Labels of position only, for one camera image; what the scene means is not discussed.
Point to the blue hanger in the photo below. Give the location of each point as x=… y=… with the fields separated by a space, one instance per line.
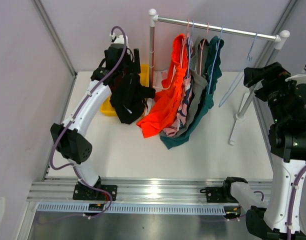
x=189 y=45
x=214 y=60
x=238 y=78

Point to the pink hanger far left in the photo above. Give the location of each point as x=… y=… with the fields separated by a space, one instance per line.
x=185 y=44

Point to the black shorts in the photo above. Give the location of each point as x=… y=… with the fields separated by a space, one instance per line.
x=129 y=99

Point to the silver clothes rack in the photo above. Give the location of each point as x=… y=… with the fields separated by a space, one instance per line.
x=278 y=43

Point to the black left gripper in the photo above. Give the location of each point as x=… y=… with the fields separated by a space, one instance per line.
x=133 y=68

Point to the pink patterned shorts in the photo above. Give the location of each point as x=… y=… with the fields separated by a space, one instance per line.
x=182 y=94

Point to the grey slotted cable duct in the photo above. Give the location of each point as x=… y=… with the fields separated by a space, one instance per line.
x=130 y=208

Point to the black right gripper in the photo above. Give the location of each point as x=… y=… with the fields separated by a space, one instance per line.
x=277 y=76

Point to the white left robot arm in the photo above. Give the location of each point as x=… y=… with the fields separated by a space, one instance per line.
x=69 y=136

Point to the orange shorts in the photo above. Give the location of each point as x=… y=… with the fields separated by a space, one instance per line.
x=158 y=117

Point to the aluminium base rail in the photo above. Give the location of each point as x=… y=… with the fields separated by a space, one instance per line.
x=129 y=190

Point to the yellow plastic tray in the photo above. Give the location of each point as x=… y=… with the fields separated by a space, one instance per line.
x=107 y=109

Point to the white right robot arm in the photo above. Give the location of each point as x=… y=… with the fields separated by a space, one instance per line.
x=279 y=218

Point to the teal shorts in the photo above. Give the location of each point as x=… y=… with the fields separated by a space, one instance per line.
x=205 y=70

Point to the grey shorts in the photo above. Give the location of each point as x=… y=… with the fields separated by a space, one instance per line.
x=199 y=84

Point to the pink hanger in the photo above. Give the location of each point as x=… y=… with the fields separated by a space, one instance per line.
x=200 y=53
x=185 y=44

